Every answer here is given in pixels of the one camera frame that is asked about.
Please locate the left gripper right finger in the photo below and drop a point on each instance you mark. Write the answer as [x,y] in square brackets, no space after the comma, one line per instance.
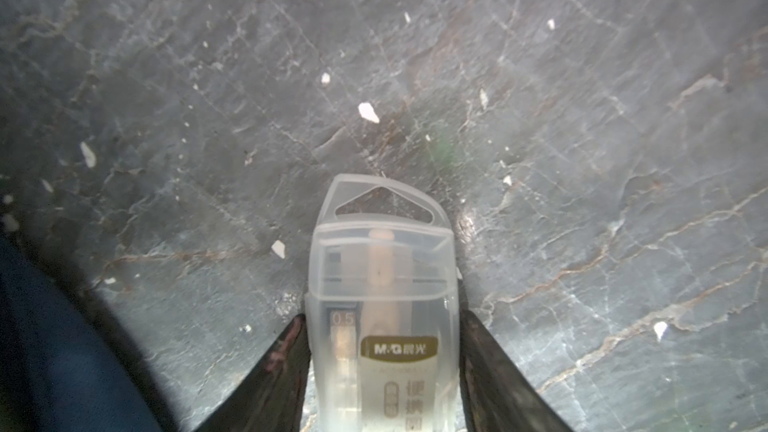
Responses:
[495,394]

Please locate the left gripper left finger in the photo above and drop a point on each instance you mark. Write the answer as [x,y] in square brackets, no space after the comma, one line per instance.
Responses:
[271,396]

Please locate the small clear plastic object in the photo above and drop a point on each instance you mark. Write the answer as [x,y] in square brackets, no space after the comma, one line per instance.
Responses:
[382,309]

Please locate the navy blue student backpack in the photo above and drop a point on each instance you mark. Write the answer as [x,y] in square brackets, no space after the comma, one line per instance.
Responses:
[57,372]

